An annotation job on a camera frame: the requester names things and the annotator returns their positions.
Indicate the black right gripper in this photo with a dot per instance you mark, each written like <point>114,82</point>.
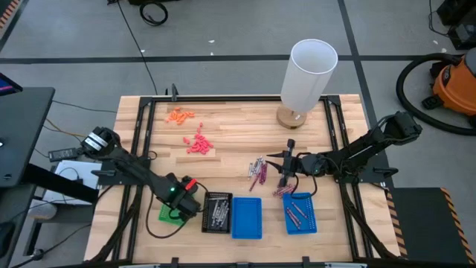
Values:
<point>297,165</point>

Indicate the gray crayon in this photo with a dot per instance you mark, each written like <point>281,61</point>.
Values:
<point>251,170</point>
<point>225,210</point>
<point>213,214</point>
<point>222,211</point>
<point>259,164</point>
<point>256,165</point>
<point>218,212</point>

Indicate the orange shop vacuum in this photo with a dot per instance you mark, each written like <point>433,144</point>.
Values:
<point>400,89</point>
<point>453,87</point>

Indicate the monitor screen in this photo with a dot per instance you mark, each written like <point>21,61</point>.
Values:
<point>7,86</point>

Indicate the white paper box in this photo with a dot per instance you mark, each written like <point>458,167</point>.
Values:
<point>85,167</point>

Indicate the black table clamp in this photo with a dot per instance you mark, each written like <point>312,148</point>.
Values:
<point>174,93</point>
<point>175,261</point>
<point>305,261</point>

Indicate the red crayon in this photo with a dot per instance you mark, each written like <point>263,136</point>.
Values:
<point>190,184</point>
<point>201,128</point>
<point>186,140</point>
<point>193,149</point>
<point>202,141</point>

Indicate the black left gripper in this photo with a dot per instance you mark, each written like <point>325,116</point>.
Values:
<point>191,206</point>

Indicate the blue plastic basket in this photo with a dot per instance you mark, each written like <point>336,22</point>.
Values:
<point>247,217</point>
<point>306,223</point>

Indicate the hazard striped floor strip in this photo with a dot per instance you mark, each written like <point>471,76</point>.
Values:
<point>9,11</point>

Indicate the white shade wooden base lamp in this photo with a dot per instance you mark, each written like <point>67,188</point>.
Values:
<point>306,82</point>

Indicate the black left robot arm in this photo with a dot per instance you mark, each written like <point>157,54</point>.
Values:
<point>137,171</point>

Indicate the black desk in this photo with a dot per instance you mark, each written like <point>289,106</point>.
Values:
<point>22,134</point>

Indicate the black hazard striped mat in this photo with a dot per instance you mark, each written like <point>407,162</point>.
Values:
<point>424,223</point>

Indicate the black power adapter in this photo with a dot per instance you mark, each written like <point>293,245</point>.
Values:
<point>63,154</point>

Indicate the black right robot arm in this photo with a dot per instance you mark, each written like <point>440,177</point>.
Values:
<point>357,152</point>

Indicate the black aluminium table frame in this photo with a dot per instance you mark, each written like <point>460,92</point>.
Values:
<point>241,98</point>

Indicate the grey rounded object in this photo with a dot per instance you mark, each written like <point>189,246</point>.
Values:
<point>42,210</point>

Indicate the black plastic basket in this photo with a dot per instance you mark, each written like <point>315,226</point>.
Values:
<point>217,231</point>

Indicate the green plastic basket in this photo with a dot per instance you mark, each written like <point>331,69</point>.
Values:
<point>165,216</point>

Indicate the black equipment case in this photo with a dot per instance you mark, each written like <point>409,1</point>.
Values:
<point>463,33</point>

